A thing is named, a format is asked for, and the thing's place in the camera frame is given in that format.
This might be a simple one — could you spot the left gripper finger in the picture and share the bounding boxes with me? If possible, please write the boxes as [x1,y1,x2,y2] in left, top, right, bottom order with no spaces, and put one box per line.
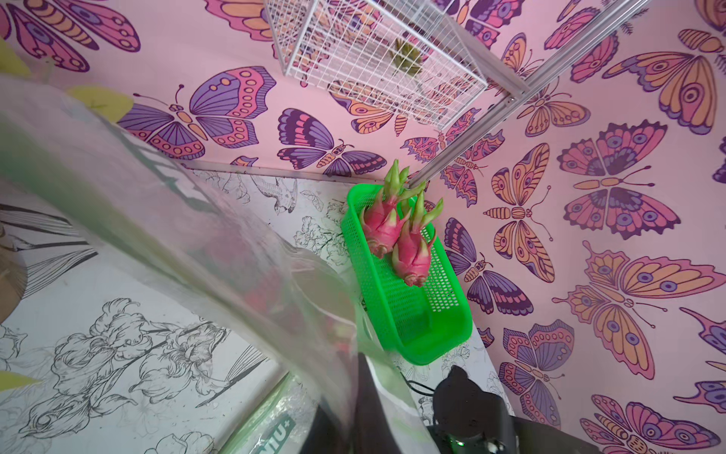
[351,353,401,454]

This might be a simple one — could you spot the pink dragon fruit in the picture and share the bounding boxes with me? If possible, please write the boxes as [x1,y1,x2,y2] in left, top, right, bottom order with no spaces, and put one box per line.
[391,193,444,288]
[359,160,425,258]

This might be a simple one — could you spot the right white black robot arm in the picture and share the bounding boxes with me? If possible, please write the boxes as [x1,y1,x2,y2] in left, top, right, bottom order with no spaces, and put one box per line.
[427,366,599,454]

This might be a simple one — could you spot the green plastic basket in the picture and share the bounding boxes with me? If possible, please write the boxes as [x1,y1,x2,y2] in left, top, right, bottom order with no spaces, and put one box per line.
[339,182,475,367]

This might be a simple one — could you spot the potted plant yellow green leaves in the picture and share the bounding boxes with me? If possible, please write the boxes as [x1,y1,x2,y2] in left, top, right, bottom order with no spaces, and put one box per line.
[1,40,134,123]

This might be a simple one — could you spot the aluminium frame struts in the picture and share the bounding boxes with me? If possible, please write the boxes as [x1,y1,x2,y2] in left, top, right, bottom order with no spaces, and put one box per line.
[408,1,648,187]

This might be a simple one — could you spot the small succulent in wire basket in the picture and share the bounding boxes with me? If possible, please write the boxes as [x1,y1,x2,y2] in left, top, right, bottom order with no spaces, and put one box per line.
[389,39,422,77]

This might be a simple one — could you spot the white wire wall basket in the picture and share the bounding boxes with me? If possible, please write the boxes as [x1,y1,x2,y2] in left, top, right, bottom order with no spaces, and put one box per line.
[264,1,488,129]

